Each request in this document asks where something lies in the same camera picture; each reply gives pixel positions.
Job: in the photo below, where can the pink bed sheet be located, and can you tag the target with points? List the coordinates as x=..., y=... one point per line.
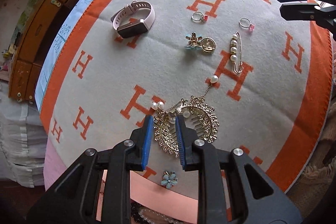
x=53, y=166

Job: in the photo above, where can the orange H-pattern blanket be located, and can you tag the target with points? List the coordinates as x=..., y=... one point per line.
x=102, y=86

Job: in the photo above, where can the pink band smartwatch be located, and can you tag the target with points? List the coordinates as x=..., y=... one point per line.
x=134, y=19

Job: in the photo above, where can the wooden desk with drawers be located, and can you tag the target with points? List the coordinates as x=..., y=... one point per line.
x=34, y=43

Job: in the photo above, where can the pink jewelry box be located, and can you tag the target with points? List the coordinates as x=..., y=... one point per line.
x=162, y=200

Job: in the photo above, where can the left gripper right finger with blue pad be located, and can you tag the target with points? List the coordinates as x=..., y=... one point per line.
x=189, y=153

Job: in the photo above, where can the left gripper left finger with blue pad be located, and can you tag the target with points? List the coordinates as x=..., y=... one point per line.
x=139, y=155

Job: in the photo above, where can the gold pendant brooch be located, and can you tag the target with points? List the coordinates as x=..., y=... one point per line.
x=208, y=45

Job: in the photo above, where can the blue flower hair clip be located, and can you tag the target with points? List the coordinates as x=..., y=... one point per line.
x=194, y=42

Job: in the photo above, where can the pearl safety pin brooch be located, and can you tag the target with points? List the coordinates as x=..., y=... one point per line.
x=236, y=53

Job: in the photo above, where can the white lace covered furniture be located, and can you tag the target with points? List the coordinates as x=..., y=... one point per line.
x=23, y=141

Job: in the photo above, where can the gold rhinestone hair comb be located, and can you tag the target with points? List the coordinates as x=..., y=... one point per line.
x=195, y=110

